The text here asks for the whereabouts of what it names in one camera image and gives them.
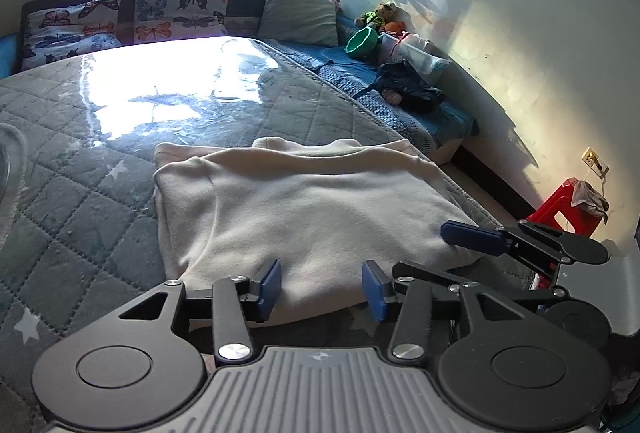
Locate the blue sofa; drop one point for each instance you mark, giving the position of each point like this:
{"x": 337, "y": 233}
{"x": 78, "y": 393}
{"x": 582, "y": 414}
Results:
{"x": 245, "y": 5}

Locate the cream long-sleeved garment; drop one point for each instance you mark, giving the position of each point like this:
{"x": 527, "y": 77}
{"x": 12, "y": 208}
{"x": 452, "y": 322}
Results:
{"x": 300, "y": 203}

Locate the orange toy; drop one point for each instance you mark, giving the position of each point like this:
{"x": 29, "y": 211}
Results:
{"x": 394, "y": 28}

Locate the grey pillow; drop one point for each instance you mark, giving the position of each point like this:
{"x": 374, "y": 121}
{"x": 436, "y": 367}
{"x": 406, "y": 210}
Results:
{"x": 297, "y": 15}

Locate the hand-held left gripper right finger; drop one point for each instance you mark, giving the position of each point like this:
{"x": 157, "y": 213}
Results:
{"x": 375, "y": 288}

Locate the teddy bear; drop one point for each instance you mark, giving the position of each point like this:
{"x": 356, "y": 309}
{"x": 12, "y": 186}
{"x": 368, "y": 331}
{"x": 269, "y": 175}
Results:
{"x": 382, "y": 13}

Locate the blue patterned sofa cover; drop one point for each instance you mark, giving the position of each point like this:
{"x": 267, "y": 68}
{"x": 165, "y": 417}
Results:
{"x": 425, "y": 123}

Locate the crumpled beige rag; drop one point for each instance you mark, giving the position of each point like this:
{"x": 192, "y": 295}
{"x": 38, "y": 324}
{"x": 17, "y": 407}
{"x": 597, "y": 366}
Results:
{"x": 585, "y": 195}

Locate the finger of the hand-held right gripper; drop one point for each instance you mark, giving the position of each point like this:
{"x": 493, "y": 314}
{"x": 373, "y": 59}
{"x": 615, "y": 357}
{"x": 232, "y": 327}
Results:
{"x": 470, "y": 237}
{"x": 420, "y": 273}

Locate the red plastic stool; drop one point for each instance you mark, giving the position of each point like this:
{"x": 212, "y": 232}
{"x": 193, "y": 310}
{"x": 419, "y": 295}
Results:
{"x": 555, "y": 208}

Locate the dark blue bag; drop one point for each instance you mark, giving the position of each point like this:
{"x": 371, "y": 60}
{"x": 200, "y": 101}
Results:
{"x": 405, "y": 83}

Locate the green bowl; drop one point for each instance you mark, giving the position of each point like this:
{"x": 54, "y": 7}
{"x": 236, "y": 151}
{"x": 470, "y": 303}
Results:
{"x": 362, "y": 43}

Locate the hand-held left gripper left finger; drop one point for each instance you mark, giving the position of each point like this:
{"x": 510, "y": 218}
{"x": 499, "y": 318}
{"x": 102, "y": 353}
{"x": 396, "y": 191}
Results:
{"x": 267, "y": 288}

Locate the wall socket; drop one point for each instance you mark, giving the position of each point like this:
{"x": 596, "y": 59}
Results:
{"x": 592, "y": 159}

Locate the clear plastic bin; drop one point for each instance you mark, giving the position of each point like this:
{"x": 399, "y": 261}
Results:
{"x": 420, "y": 55}

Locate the butterfly print cushion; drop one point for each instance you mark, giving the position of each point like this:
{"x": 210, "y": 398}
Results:
{"x": 175, "y": 8}
{"x": 65, "y": 28}

